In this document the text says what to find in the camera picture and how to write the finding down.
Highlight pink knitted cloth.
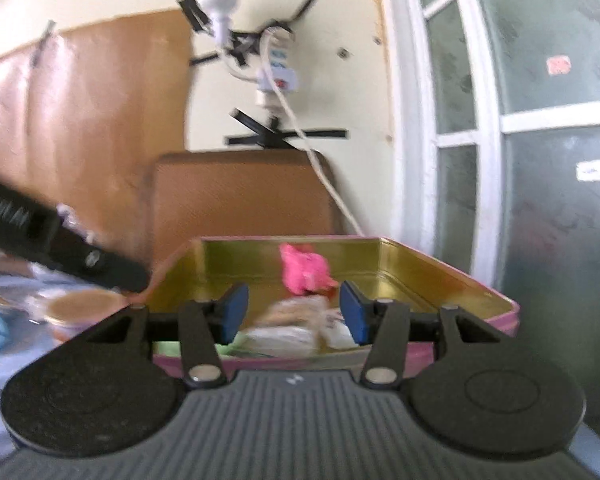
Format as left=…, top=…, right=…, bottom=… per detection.
left=279, top=244, right=338, bottom=295

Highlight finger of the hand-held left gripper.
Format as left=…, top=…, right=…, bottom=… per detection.
left=45, top=207, right=150, bottom=293

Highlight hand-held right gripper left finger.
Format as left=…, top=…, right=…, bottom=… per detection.
left=87, top=282, right=251, bottom=389

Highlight wicker chair back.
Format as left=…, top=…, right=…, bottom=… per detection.
left=145, top=150, right=342, bottom=272

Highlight pink tin box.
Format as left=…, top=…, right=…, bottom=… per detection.
left=130, top=235, right=521, bottom=376

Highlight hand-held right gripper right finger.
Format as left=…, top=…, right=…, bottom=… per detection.
left=339, top=280, right=506, bottom=390

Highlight light green packet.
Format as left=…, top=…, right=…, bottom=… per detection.
left=154, top=341, right=251, bottom=359

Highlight black tape strips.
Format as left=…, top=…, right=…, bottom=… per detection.
left=177, top=0, right=319, bottom=69

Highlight black tape cross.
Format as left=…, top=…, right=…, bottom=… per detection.
left=224, top=107, right=349, bottom=151

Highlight white power strip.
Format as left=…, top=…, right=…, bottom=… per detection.
left=256, top=30, right=301, bottom=108

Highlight blue checked tablecloth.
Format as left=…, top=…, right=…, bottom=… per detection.
left=0, top=260, right=131, bottom=461

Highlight printed napkin pack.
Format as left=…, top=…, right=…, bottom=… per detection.
left=242, top=296, right=361, bottom=358

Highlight white framed glass door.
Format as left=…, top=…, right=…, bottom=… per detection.
left=375, top=0, right=600, bottom=321

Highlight food can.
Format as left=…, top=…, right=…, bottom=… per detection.
left=42, top=290, right=127, bottom=343

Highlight white power cable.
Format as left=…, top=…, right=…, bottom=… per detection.
left=260, top=35, right=366, bottom=237

